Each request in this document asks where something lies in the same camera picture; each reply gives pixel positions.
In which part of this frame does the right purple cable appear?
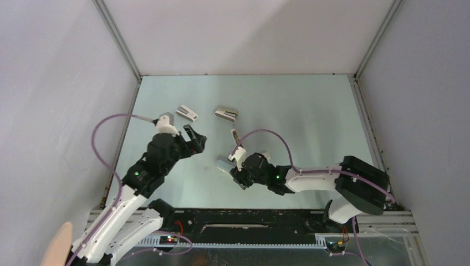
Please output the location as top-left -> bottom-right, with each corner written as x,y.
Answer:
231,129 -> 396,266

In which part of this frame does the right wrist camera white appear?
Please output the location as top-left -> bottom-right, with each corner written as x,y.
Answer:
228,146 -> 247,171

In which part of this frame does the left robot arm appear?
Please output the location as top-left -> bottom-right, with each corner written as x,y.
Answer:
66,125 -> 207,265

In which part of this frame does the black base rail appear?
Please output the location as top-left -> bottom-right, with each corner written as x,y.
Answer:
162,208 -> 359,245

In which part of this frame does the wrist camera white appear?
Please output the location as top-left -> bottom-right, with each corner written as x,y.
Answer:
153,112 -> 180,136
228,146 -> 247,171

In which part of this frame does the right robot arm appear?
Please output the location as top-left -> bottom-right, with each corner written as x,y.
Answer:
229,153 -> 389,232

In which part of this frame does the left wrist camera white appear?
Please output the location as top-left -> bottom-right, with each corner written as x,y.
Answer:
153,112 -> 180,136

